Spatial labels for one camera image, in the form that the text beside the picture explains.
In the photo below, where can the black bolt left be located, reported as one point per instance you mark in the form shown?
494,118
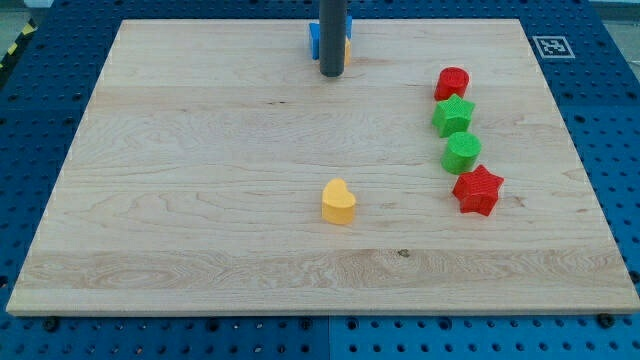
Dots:
51,324

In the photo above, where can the black bolt right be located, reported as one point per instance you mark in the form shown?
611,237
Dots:
605,320

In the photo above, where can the yellow block behind rod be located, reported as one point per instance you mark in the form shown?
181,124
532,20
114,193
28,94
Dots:
347,52

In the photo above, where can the green cylinder block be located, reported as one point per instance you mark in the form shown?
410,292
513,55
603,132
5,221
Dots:
461,152

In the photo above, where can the green star block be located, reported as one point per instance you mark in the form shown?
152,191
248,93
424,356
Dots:
452,115

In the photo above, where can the white fiducial marker tag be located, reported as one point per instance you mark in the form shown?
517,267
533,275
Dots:
553,47

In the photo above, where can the red star block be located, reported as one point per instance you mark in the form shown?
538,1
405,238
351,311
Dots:
477,191

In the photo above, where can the black bolt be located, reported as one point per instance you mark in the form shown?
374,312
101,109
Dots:
605,320
51,324

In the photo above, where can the wooden board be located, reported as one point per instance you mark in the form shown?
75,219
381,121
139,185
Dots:
193,183

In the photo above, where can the red cylinder block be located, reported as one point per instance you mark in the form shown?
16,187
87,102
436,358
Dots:
451,80

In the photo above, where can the yellow heart block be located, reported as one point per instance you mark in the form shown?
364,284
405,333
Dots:
337,203

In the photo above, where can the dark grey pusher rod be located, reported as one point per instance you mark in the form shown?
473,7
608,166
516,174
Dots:
332,21

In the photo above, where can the blue block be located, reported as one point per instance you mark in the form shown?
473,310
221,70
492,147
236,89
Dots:
314,36

